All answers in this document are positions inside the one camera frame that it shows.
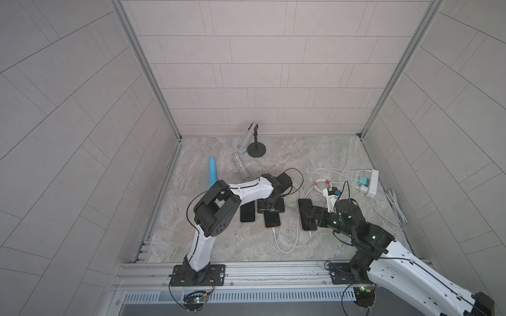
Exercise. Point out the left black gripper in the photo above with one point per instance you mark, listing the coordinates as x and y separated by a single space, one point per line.
271 201

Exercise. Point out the left circuit board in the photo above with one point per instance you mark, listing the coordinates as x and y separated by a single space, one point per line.
194 301

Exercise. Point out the black round base stand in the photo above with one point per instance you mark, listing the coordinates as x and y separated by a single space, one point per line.
256 149

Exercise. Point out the blue cylindrical tube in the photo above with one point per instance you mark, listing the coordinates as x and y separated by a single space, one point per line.
212 171

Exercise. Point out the circuit board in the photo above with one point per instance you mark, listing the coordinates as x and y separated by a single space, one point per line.
194 301
365 296

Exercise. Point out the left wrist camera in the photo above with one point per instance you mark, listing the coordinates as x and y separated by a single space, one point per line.
283 183

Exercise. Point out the right circuit board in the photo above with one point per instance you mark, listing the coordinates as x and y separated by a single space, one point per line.
365 296

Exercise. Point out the black phone pink case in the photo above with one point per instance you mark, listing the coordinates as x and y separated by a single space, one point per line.
271 219
306 211

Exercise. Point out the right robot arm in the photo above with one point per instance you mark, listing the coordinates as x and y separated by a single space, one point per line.
382 260

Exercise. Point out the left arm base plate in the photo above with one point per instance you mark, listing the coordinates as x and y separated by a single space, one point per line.
185 276

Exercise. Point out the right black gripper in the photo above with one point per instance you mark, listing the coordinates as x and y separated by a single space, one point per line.
319 212

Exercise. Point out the teal charger plug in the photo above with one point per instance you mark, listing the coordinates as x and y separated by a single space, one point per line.
363 181

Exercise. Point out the aluminium mounting rail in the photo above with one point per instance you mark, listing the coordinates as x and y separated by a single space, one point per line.
289 275

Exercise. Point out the white power strip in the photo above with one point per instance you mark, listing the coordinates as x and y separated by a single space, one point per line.
373 184

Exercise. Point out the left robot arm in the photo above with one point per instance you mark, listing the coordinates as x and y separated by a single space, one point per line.
216 209

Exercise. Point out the glittery clear tube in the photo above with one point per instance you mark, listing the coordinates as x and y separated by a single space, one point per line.
241 167

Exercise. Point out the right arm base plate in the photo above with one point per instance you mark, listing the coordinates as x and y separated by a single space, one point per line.
344 273

